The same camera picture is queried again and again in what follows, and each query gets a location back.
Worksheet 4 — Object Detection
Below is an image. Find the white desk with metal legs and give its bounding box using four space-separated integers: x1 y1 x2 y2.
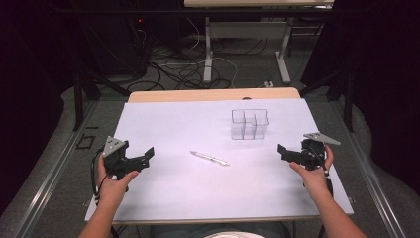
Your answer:
183 0 335 85

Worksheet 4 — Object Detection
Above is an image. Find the white floor cable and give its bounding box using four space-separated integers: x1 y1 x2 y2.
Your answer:
184 16 240 89

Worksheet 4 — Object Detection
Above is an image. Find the white pen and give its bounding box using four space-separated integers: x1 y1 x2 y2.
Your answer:
189 150 231 168

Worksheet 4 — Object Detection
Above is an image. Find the white table mat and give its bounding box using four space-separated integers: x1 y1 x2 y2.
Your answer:
84 97 355 223

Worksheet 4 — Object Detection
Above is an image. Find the black computer tower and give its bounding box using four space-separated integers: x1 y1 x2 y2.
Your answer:
78 13 154 77

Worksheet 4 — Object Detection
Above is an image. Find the person's left hand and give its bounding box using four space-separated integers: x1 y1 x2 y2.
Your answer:
96 154 141 205

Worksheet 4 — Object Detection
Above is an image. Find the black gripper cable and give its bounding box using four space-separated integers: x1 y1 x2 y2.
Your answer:
303 147 335 199
90 146 120 206

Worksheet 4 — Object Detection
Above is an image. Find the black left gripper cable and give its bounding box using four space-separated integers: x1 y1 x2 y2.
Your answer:
90 146 120 206

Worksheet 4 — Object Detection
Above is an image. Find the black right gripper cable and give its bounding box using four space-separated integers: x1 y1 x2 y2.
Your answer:
303 147 335 199

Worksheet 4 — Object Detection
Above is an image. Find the tangle of black floor cables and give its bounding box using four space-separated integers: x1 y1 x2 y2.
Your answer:
126 33 269 92

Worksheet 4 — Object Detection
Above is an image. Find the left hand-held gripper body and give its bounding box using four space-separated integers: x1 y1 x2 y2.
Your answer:
101 135 141 181

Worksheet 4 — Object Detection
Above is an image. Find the person's right hand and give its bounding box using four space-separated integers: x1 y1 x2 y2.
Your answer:
288 144 335 198

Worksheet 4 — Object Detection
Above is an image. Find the black metal stand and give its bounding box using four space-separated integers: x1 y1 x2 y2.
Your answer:
298 65 355 134
72 62 131 132

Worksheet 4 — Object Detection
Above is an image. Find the aluminium floor rail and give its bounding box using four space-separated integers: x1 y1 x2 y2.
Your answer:
330 98 402 238
11 99 100 238

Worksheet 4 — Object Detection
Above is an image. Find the clear plastic organizer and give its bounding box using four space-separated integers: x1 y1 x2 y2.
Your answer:
230 108 270 141

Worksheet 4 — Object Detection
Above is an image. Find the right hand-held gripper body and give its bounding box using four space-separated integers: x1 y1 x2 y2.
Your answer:
296 131 342 172

